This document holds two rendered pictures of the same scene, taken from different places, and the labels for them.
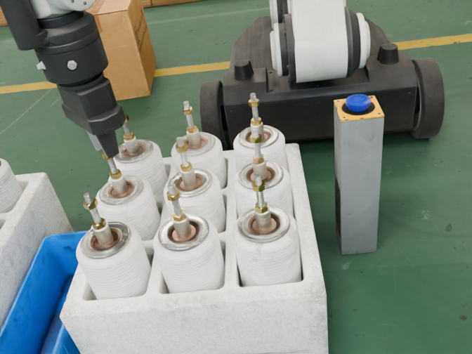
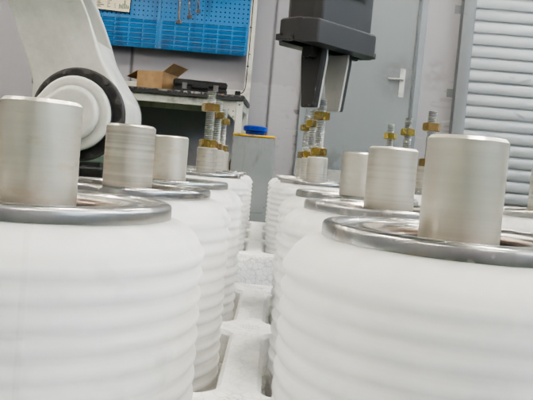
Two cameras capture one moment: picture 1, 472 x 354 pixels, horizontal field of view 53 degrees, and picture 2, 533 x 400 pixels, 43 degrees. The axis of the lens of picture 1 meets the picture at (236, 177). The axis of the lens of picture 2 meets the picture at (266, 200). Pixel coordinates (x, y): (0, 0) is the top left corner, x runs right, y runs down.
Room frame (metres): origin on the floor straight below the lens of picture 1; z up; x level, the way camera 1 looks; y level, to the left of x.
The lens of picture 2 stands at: (0.78, 0.91, 0.27)
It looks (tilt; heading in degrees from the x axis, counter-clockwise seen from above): 3 degrees down; 263
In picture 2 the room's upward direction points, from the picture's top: 5 degrees clockwise
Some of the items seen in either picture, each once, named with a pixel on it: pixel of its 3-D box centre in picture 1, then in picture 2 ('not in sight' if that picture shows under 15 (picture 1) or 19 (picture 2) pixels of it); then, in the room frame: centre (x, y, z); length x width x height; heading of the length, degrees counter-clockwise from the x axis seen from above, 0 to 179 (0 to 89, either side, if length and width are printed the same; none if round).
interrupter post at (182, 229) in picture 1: (182, 225); not in sight; (0.52, 0.09, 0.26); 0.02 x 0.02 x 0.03
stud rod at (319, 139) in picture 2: (112, 165); (320, 135); (0.65, 0.19, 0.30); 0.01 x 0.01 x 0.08
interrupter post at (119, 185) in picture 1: (119, 184); (316, 172); (0.65, 0.19, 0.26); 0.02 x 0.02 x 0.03
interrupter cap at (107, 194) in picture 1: (121, 190); (315, 184); (0.65, 0.19, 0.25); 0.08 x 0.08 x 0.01
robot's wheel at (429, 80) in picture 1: (422, 98); not in sight; (1.03, -0.50, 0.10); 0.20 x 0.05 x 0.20; 172
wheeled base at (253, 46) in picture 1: (307, 39); not in sight; (1.31, -0.27, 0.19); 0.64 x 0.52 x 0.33; 172
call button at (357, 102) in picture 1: (357, 104); (254, 132); (0.68, -0.22, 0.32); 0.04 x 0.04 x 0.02
